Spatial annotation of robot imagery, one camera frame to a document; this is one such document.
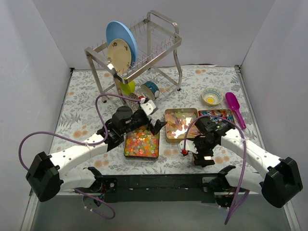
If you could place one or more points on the tin of star candies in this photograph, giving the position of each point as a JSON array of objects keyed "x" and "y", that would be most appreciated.
[{"x": 142, "y": 144}]

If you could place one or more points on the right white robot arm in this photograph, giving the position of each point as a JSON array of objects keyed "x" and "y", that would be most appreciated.
[{"x": 277, "y": 179}]

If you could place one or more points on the tin of lollipop candies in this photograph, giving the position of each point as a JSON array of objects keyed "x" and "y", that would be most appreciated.
[{"x": 224, "y": 113}]

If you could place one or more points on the steel dish rack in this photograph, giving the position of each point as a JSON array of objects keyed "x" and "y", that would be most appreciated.
[{"x": 156, "y": 37}]

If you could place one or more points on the yellow teal patterned bowl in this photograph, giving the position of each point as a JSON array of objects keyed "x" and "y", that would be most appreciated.
[{"x": 212, "y": 96}]

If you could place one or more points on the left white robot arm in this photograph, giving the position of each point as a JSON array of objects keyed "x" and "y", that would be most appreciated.
[{"x": 48, "y": 173}]

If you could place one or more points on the floral table mat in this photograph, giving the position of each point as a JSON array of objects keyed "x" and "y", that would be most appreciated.
[{"x": 81, "y": 117}]

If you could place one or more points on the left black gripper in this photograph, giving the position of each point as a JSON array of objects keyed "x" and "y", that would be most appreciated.
[{"x": 151, "y": 121}]

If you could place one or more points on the lime green bowl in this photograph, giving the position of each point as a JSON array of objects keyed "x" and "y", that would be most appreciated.
[{"x": 128, "y": 88}]

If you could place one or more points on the teal rimmed bowl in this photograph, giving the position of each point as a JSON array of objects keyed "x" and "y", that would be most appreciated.
[{"x": 151, "y": 90}]

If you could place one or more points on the tin of popsicle candies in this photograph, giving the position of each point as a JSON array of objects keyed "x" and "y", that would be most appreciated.
[{"x": 178, "y": 121}]

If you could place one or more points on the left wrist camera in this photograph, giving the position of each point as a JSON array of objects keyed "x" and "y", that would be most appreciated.
[{"x": 148, "y": 106}]

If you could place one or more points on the blue plate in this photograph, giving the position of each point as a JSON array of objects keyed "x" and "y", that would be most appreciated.
[{"x": 116, "y": 29}]

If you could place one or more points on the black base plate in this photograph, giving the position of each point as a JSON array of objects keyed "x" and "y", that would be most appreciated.
[{"x": 200, "y": 187}]

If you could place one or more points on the cream plate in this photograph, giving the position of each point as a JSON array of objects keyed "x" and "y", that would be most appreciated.
[{"x": 119, "y": 55}]

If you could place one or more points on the magenta plastic scoop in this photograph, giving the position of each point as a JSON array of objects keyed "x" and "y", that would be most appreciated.
[{"x": 235, "y": 106}]

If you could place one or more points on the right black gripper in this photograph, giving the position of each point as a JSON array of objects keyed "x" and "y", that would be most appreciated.
[{"x": 202, "y": 154}]

